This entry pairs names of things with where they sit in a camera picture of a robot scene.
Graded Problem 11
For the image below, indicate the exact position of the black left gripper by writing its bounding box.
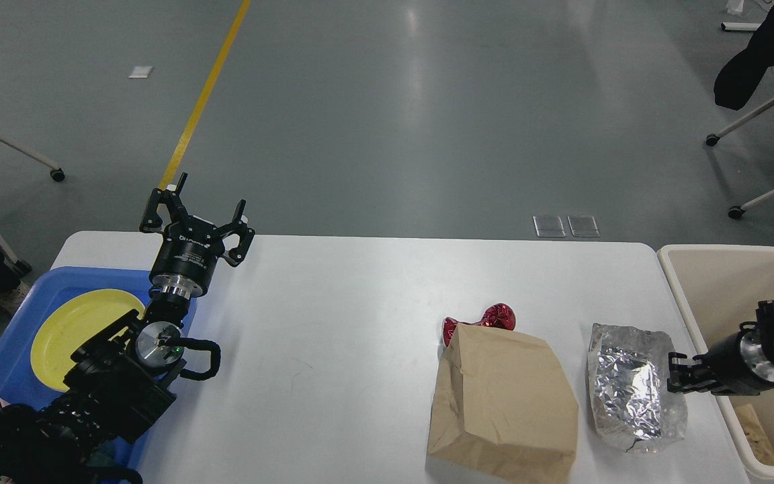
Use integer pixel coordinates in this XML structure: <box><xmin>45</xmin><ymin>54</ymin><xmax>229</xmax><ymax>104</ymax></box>
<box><xmin>139</xmin><ymin>172</ymin><xmax>255</xmax><ymax>299</ymax></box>

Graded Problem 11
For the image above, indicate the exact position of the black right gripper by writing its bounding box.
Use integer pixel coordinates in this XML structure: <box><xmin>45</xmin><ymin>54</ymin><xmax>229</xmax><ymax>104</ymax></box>
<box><xmin>666</xmin><ymin>329</ymin><xmax>774</xmax><ymax>396</ymax></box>

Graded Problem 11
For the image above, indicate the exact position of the aluminium foil sheet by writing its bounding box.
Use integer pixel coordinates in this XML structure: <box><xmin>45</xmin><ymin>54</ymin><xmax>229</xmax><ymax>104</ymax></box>
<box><xmin>586</xmin><ymin>323</ymin><xmax>688</xmax><ymax>454</ymax></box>

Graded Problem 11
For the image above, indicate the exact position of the brown paper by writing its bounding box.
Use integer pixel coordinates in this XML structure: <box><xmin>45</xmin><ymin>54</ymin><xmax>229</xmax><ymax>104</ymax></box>
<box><xmin>734</xmin><ymin>404</ymin><xmax>774</xmax><ymax>466</ymax></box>

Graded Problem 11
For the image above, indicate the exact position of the yellow plastic plate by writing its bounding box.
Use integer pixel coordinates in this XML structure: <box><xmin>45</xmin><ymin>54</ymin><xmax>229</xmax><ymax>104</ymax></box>
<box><xmin>30</xmin><ymin>288</ymin><xmax>145</xmax><ymax>393</ymax></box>

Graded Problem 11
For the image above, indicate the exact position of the brown paper bag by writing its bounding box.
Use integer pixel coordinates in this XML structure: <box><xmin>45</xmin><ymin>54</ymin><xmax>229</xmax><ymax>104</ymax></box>
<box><xmin>427</xmin><ymin>324</ymin><xmax>578</xmax><ymax>483</ymax></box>

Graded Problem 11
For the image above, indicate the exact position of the red foil wrapper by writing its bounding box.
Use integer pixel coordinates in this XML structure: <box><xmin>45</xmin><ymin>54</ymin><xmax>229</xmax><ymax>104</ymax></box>
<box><xmin>441</xmin><ymin>302</ymin><xmax>517</xmax><ymax>347</ymax></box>

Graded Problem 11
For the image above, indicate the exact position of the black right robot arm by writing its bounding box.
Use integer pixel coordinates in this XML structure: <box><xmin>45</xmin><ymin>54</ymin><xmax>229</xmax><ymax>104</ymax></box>
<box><xmin>666</xmin><ymin>299</ymin><xmax>774</xmax><ymax>396</ymax></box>

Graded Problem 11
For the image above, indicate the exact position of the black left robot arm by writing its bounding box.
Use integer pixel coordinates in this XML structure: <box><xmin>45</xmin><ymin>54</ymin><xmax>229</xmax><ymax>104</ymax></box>
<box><xmin>0</xmin><ymin>173</ymin><xmax>255</xmax><ymax>483</ymax></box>

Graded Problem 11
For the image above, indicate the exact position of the beige plastic bin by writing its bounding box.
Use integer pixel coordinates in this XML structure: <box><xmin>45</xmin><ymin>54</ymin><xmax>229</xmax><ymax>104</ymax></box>
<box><xmin>658</xmin><ymin>245</ymin><xmax>774</xmax><ymax>483</ymax></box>

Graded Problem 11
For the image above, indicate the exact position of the metal floor plate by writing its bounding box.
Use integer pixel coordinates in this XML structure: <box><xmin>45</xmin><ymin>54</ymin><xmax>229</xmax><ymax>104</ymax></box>
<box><xmin>532</xmin><ymin>215</ymin><xmax>601</xmax><ymax>239</ymax></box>

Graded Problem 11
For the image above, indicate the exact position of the blue plastic tray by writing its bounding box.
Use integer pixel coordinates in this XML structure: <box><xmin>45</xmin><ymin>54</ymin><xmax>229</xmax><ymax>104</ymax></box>
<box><xmin>0</xmin><ymin>267</ymin><xmax>200</xmax><ymax>484</ymax></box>

